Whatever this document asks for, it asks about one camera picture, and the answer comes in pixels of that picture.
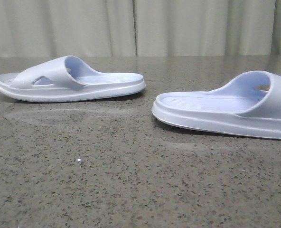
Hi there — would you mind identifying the beige background curtain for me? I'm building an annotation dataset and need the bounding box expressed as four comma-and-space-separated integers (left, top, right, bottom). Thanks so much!
0, 0, 281, 57

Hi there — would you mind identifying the light blue slipper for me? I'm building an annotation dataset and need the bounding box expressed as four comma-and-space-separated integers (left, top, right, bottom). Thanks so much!
152, 71, 281, 139
0, 56, 146, 103

